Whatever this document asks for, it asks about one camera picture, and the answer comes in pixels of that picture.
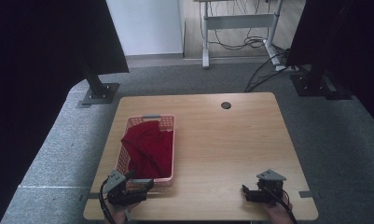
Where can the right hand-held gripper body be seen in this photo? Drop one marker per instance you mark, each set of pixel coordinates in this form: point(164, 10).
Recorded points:
point(270, 186)

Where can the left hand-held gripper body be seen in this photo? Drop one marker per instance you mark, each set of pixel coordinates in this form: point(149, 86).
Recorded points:
point(117, 189)

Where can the red cloth garment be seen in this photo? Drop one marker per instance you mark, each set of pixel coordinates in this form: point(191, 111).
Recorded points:
point(149, 149)

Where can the pink plastic basket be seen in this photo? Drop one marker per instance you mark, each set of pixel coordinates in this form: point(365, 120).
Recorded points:
point(167, 123)

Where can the person's left hand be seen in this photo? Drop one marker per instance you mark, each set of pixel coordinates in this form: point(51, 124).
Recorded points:
point(121, 213)

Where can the person's right hand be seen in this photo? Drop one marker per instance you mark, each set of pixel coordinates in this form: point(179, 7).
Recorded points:
point(278, 213)

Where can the black round table grommet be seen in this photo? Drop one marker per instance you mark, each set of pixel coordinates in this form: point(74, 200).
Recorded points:
point(226, 105)

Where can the black metal stand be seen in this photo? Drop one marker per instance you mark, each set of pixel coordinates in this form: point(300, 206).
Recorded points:
point(99, 91)
point(312, 84)

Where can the black curtain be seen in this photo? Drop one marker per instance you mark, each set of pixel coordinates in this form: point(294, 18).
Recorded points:
point(35, 77)
point(346, 46)

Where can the white desk frame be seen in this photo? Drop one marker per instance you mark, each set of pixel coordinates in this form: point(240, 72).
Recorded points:
point(237, 21)

